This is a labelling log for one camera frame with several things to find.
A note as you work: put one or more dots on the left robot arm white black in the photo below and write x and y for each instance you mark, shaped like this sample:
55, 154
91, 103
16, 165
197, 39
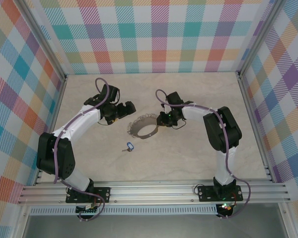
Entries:
74, 124

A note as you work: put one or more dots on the metal band with key rings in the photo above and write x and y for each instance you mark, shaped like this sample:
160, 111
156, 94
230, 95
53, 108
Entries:
136, 127

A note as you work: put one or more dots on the aluminium side rail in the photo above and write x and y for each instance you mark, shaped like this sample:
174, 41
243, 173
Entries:
55, 111
254, 124

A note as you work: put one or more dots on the aluminium corner post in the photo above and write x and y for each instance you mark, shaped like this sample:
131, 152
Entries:
45, 42
259, 37

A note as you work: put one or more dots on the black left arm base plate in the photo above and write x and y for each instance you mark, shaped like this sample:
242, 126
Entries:
103, 194

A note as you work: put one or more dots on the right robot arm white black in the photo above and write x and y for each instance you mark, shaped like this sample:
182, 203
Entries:
223, 171

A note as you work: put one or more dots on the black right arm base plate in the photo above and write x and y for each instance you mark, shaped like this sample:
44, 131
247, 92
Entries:
206, 193

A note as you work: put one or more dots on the long aluminium base rail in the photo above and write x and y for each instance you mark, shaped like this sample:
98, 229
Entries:
151, 192

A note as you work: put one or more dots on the key with blue tag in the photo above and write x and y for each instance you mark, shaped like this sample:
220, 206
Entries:
130, 146

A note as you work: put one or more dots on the small electronics board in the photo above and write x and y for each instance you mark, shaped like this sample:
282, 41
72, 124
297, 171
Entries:
88, 210
226, 209

